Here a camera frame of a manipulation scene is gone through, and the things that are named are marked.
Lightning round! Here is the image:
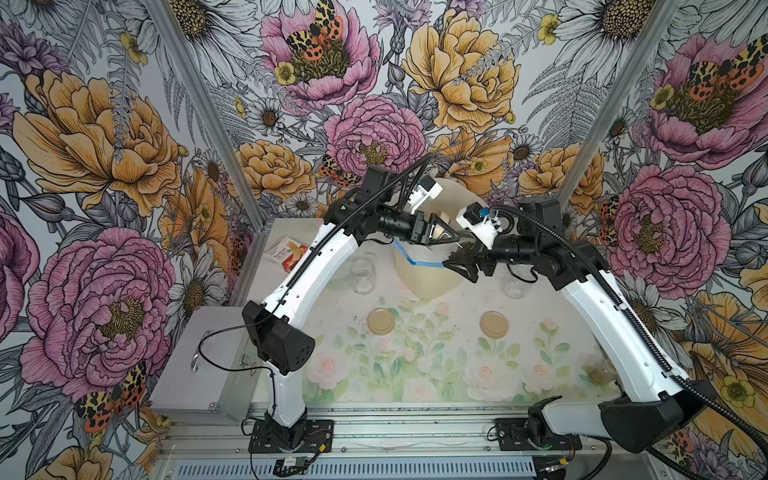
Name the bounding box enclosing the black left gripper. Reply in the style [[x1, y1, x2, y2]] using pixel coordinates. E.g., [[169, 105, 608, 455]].
[[377, 203, 460, 248]]

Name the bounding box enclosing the glass jar with tea leaves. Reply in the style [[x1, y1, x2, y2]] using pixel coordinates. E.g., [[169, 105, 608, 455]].
[[501, 274, 532, 300]]

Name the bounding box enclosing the glass tea jar beige lid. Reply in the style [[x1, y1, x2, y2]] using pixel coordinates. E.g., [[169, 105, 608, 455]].
[[439, 231, 478, 250]]

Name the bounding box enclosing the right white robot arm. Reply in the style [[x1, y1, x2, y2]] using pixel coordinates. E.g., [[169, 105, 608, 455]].
[[445, 197, 767, 453]]

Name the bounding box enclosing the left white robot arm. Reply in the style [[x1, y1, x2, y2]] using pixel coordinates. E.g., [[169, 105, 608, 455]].
[[241, 154, 459, 452]]

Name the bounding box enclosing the beige trash bin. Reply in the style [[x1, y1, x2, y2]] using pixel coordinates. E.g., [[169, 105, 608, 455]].
[[393, 240, 464, 300]]

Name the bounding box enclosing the red white bandage box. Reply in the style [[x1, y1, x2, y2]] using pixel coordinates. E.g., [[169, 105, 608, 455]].
[[263, 236, 307, 273]]

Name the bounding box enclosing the small glass spice bottle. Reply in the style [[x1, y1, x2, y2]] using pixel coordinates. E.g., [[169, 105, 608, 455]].
[[586, 360, 618, 386]]

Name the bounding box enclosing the silver metal case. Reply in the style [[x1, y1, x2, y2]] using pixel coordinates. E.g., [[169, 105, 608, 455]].
[[149, 306, 269, 425]]

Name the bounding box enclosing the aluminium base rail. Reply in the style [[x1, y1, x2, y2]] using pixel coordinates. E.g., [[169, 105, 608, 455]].
[[155, 403, 679, 480]]

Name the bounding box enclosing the aluminium corner post right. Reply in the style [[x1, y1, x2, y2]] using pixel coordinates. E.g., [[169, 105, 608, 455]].
[[555, 0, 681, 211]]

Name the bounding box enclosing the aluminium corner post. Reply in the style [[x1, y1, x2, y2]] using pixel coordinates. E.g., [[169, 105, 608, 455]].
[[147, 1, 269, 233], [555, 0, 681, 211]]

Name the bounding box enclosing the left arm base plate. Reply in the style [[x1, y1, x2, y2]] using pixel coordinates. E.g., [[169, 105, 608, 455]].
[[248, 419, 335, 454]]

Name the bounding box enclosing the aluminium corner post left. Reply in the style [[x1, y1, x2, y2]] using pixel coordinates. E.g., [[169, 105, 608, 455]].
[[147, 1, 269, 233]]

